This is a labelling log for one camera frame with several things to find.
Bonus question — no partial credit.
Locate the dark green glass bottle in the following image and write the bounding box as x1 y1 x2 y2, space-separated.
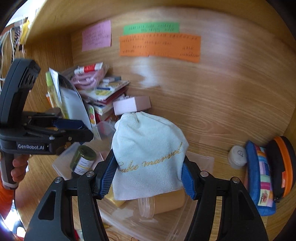
70 145 97 175

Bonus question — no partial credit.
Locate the yellow lotion tube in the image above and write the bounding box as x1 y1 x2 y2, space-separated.
104 185 125 207

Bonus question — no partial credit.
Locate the white drawstring pouch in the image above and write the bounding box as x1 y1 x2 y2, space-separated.
111 112 189 200

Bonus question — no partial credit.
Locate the clear jar yellow cream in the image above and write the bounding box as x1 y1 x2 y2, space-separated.
138 189 186 218

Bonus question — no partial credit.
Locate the orange sleeve forearm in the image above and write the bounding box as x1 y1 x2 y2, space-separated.
0 182 15 219

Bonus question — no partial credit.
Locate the person's left hand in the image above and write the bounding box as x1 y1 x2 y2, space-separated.
11 155 30 182

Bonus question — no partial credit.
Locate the yellow green spray bottle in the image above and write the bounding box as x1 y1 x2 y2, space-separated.
46 71 66 118

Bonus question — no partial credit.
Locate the white grey paper folder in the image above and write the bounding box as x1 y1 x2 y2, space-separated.
49 68 92 130

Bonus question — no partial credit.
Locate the fruit sticker strip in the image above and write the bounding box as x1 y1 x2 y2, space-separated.
86 104 96 127

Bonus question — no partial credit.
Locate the stack of books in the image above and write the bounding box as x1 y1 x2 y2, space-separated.
78 80 130 106

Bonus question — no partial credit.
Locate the red white tube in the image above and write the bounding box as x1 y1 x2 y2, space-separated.
74 62 103 75

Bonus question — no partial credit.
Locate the blue patchwork pouch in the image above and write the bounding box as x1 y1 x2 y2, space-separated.
245 141 276 216

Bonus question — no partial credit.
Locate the small white round container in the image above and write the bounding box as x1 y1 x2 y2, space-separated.
228 146 247 169

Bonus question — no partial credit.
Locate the clear plastic storage bin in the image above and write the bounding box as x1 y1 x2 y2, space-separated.
52 120 215 241

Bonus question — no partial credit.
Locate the pink white small box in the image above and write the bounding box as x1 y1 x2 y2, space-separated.
113 96 151 115

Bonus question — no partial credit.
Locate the black orange zip case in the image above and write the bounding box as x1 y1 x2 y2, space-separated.
266 136 295 202

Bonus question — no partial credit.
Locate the pink sticky note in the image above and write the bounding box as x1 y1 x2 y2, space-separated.
82 20 111 52

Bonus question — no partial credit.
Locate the green sticky note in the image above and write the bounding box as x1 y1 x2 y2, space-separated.
123 22 180 35

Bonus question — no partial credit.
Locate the orange paper note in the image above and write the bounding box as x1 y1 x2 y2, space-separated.
119 33 201 63

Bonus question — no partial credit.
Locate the pink cable in bag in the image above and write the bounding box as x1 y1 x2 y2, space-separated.
70 67 108 90

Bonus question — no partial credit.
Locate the white earphone cable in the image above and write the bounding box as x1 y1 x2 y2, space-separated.
0 27 17 82

